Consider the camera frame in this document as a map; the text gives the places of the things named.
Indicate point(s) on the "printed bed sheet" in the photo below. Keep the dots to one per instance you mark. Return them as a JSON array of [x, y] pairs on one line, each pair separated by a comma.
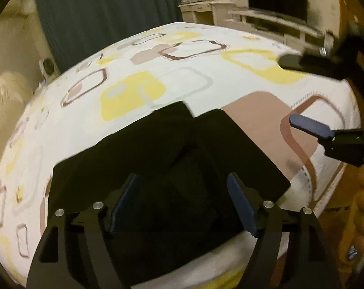
[[133, 66]]

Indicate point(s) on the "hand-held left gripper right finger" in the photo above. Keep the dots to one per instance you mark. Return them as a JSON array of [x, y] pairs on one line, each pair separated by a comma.
[[242, 204]]

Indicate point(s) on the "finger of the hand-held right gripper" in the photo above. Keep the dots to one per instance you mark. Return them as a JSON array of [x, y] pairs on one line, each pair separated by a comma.
[[308, 63], [311, 126]]

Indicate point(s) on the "white dressing table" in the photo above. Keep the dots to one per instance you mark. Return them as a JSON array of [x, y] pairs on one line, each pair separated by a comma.
[[206, 13]]

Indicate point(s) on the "cream tufted headboard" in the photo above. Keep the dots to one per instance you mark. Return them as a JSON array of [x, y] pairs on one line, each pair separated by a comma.
[[7, 102]]

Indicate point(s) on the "small white desk fan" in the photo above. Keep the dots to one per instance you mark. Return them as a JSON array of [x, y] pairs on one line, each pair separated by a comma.
[[47, 67]]

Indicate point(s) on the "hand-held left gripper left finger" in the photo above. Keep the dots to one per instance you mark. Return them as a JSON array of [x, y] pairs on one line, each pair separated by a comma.
[[124, 204]]

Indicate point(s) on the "black pants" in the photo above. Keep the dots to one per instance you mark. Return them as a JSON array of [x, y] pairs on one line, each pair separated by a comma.
[[170, 156]]

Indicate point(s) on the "dark green curtain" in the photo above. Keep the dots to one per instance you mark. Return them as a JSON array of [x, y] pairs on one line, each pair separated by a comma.
[[109, 6]]

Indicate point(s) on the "white television stand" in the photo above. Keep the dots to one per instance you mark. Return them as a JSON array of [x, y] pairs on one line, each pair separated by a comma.
[[275, 25]]

